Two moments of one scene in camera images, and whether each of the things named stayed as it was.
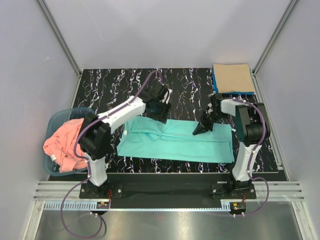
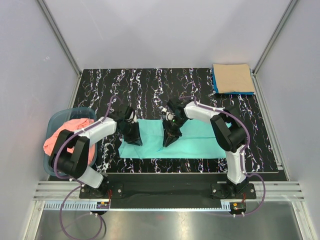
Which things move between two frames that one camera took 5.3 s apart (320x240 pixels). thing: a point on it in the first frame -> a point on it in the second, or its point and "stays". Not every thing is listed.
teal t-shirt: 144,138 stays
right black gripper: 200,128 -> 170,136
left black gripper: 162,117 -> 135,138
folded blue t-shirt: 233,93 stays
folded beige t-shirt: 233,77 stays
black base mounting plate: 168,190 stays
